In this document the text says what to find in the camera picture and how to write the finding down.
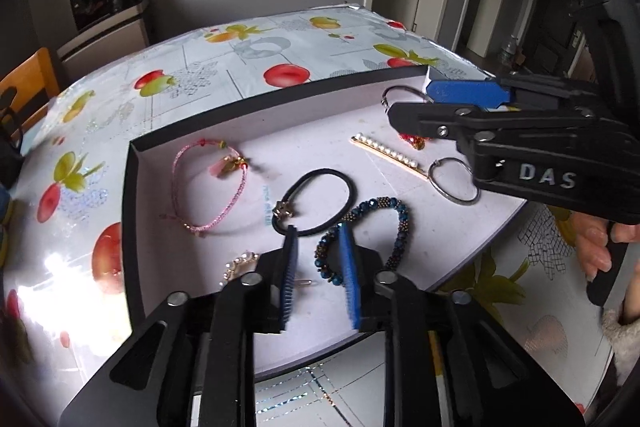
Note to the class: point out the black pitcher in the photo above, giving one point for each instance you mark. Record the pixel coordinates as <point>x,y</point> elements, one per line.
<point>9,162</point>

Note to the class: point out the wooden chair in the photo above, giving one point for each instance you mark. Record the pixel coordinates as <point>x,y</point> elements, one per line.
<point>35,77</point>

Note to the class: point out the round pearl hair clip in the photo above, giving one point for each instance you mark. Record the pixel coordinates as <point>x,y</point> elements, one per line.
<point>235,263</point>

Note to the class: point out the red bead gold jewelry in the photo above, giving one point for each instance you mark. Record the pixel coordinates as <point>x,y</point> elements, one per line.
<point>414,141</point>

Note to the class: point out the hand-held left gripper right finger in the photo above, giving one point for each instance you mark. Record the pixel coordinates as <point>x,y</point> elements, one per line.
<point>350,277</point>

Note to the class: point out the black box with white inside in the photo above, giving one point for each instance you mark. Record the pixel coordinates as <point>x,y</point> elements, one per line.
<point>380,179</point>

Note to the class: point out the pearl bar hair clip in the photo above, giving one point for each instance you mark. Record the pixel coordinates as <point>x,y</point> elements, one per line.
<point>390,153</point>

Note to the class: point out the plastic bottle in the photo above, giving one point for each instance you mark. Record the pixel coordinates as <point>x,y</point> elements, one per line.
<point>509,51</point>

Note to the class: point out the grey tea bar machine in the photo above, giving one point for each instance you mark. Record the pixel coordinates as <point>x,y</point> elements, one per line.
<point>105,42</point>

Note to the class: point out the person's right hand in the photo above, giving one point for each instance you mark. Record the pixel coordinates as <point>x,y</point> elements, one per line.
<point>595,247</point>

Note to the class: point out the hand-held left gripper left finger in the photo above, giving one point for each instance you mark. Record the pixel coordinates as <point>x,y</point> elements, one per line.
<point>290,277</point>

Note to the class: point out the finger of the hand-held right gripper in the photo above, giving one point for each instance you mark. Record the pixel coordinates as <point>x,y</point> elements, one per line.
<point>425,117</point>
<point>465,91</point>

